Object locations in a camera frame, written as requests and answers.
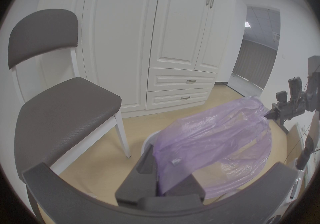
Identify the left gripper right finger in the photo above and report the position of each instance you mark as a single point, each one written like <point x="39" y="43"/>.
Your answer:
<point x="190" y="189"/>

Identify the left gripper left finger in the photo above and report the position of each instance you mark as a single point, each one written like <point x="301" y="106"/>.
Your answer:
<point x="140" y="183"/>

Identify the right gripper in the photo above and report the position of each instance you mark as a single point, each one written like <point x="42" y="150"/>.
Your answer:
<point x="287" y="110"/>

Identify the white trash bin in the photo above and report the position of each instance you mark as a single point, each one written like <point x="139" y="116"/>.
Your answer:
<point x="148" y="143"/>

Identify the purple plastic bag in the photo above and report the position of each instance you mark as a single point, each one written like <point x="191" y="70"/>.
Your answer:
<point x="212" y="133"/>

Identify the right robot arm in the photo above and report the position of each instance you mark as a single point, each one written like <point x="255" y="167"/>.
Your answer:
<point x="306" y="153"/>

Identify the grey curtain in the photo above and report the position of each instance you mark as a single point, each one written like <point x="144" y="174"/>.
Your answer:
<point x="255" y="63"/>

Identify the ceiling light panel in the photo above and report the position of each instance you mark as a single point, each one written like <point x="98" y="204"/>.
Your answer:
<point x="248" y="24"/>

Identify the white chair dark grey seat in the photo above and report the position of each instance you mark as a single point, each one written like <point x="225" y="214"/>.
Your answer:
<point x="65" y="113"/>

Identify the white wardrobe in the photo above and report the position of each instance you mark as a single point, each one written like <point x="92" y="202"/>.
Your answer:
<point x="150" y="30"/>

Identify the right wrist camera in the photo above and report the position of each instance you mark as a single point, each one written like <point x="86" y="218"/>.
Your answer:
<point x="281" y="96"/>

